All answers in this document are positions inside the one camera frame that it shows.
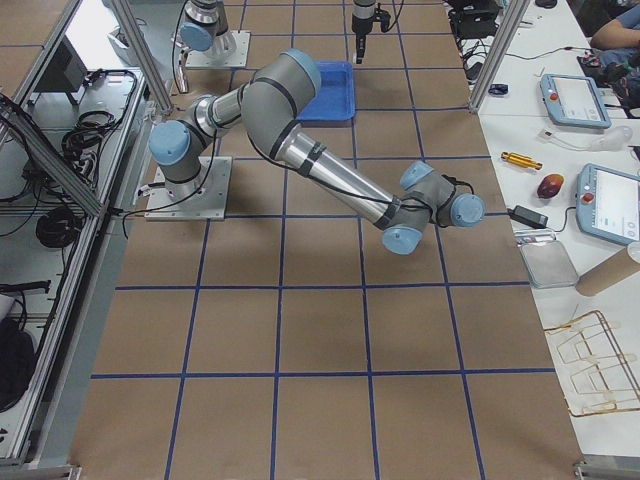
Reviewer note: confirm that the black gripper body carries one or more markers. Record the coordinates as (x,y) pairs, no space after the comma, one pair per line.
(361,23)

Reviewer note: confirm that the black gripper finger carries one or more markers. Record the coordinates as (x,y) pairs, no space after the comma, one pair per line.
(360,48)

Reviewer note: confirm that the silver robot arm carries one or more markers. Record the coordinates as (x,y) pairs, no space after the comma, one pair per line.
(267,106)
(203,27)

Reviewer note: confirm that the blue plastic tray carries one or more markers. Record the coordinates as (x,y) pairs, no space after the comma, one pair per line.
(335,101)

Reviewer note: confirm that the gold metal cylinder tool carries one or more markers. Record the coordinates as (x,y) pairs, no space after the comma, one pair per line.
(520,160)

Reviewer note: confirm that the far teach pendant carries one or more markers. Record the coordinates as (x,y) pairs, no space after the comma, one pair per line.
(574,101)

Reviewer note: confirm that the teach pendant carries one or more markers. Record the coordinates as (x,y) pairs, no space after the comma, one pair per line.
(607,204)
(574,101)

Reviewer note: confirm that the black power adapter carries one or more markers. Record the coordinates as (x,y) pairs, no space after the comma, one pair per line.
(528,217)

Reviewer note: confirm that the red mango fruit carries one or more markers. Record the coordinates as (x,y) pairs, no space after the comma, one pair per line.
(550,186)

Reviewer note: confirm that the seated person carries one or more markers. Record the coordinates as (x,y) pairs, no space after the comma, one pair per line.
(621,32)

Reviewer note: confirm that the black monitor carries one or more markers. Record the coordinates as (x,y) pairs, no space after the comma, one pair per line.
(65,73)

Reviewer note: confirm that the near teach pendant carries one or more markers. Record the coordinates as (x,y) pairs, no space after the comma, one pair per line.
(607,204)

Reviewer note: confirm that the cardboard tube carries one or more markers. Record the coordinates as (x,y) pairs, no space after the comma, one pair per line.
(611,271)

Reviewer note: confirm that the aluminium frame post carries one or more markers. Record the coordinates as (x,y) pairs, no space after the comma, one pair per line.
(502,40)

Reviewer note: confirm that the aluminium frame rail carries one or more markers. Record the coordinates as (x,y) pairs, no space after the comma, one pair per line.
(40,150)

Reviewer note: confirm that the gold wire rack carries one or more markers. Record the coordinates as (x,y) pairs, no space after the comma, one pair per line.
(596,374)

